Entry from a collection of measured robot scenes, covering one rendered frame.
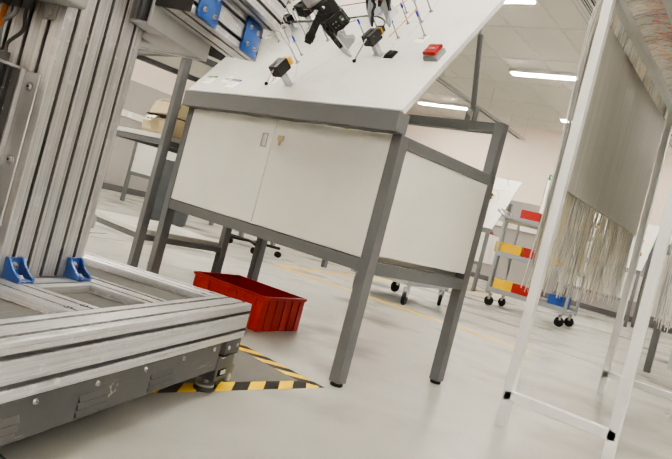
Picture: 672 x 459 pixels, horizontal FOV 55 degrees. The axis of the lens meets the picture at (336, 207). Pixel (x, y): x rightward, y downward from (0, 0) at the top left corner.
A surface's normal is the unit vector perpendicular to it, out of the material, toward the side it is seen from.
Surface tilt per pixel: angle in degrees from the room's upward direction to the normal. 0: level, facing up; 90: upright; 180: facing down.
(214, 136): 90
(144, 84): 90
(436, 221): 90
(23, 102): 90
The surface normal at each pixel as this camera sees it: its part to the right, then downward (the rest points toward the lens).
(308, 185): -0.65, -0.18
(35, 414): 0.93, 0.24
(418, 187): 0.71, 0.18
